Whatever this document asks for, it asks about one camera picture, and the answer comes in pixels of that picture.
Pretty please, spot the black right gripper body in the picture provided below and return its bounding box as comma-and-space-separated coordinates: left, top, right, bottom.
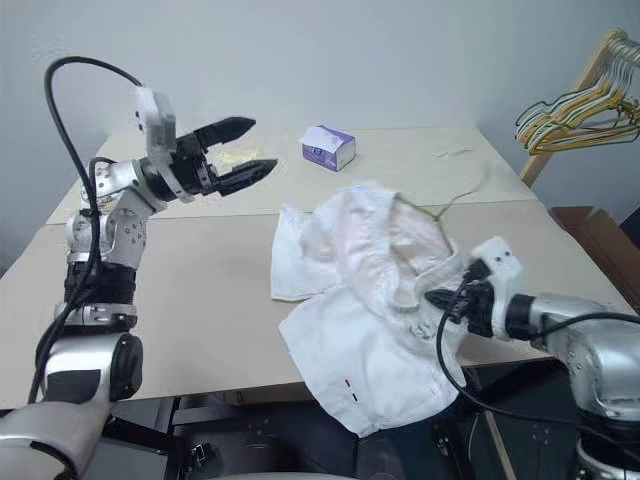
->
462, 264, 497, 337

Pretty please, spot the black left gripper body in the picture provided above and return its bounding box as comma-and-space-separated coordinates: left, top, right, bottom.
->
169, 129, 225, 197

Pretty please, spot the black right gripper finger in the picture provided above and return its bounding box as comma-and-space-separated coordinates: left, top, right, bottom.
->
423, 288, 467, 315

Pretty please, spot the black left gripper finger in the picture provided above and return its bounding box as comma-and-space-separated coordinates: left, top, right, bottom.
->
194, 117, 258, 150
217, 158, 280, 197

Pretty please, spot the olive wire clothes hanger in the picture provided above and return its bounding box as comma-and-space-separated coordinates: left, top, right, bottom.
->
397, 167, 496, 251

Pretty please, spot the white garment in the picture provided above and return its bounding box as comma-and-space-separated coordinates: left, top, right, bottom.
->
269, 183, 501, 440

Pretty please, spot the wooden hanger rack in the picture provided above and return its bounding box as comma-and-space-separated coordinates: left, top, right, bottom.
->
517, 27, 640, 189

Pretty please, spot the clear plastic bag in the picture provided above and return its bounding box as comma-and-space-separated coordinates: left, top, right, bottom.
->
209, 143, 262, 174

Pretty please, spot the purple tissue box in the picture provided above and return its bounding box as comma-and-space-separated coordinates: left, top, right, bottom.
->
299, 124, 357, 172

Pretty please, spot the brown cardboard box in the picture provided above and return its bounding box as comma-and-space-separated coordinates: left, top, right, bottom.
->
547, 204, 640, 314

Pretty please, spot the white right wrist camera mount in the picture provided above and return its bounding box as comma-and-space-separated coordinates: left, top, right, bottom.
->
467, 238, 525, 342

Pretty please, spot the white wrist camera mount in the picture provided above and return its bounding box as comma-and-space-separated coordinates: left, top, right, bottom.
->
133, 86, 196, 204
467, 238, 525, 342

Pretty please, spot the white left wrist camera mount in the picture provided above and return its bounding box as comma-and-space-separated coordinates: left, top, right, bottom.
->
133, 86, 196, 204

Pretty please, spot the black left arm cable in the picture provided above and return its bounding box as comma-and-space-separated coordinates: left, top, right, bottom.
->
27, 56, 146, 406

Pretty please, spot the wire clothes hangers bunch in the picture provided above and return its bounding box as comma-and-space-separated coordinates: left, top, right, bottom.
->
524, 74, 640, 154

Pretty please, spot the black table frame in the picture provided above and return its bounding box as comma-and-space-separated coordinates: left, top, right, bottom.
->
99, 369, 581, 480

